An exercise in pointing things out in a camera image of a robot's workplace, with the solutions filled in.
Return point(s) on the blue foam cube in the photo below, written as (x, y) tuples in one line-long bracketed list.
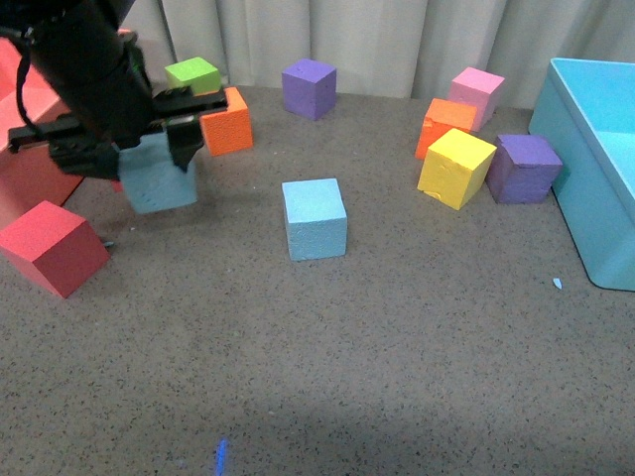
[(315, 218), (151, 180)]

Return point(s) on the orange foam cube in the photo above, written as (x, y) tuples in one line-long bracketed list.
[(228, 131), (442, 116)]

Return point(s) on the purple foam cube rear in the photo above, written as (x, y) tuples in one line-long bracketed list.
[(309, 88)]

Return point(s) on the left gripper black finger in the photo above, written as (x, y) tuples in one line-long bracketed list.
[(84, 158), (184, 139)]

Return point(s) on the pink foam cube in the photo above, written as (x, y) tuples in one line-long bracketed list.
[(480, 89)]

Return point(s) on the green foam cube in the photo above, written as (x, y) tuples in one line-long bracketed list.
[(196, 73)]

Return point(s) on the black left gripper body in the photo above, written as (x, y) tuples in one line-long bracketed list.
[(126, 124)]

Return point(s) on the red foam cube front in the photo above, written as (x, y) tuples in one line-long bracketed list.
[(53, 248)]

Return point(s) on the light blue plastic bin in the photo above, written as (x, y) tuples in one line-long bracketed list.
[(586, 112)]

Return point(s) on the yellow foam cube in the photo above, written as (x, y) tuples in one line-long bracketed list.
[(455, 167)]

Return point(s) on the orange foam cube left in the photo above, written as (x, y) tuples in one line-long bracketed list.
[(228, 131)]

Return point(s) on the purple foam cube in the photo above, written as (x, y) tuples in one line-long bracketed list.
[(523, 169), (309, 88)]

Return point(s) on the grey curtain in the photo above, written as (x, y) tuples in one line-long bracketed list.
[(406, 49)]

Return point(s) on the orange foam cube right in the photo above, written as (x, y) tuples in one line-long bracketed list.
[(442, 116)]

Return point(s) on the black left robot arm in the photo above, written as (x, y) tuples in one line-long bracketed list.
[(99, 74)]

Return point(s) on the purple foam cube right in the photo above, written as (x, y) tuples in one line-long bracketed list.
[(523, 169)]

